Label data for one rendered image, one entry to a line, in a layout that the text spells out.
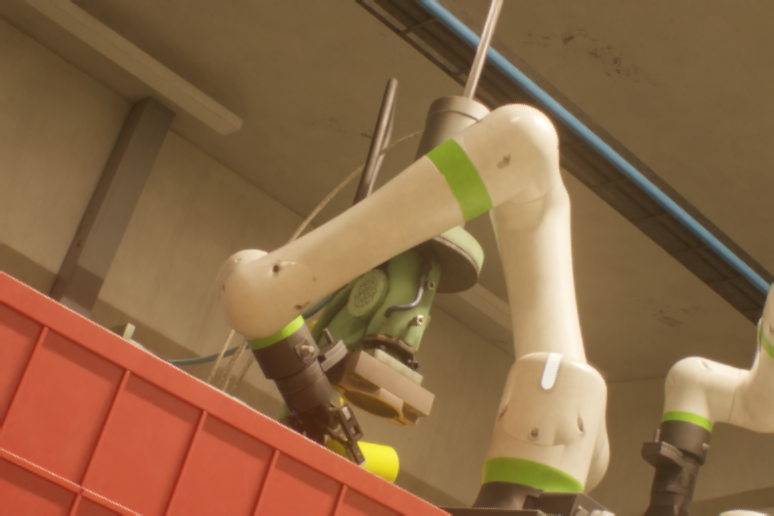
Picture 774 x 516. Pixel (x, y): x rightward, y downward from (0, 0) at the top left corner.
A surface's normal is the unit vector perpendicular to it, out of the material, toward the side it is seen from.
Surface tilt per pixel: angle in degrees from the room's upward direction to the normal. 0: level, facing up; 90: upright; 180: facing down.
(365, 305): 90
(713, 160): 180
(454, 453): 90
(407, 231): 132
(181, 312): 90
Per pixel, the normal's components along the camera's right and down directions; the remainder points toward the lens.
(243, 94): -0.29, 0.87
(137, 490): 0.61, -0.16
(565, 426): 0.28, -0.33
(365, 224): -0.08, -0.18
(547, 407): -0.07, -0.44
